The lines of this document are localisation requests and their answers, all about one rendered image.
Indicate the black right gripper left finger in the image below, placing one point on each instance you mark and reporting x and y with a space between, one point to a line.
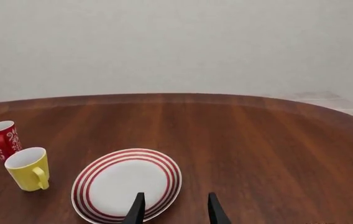
136 211

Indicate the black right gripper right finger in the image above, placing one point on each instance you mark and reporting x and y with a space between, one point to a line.
217 212

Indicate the white plate with red rings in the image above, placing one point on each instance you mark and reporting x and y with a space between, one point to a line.
123 184

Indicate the yellow mug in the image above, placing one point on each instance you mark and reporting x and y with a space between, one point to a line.
29 169

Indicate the red mug with white pattern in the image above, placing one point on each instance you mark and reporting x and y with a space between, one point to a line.
4 140

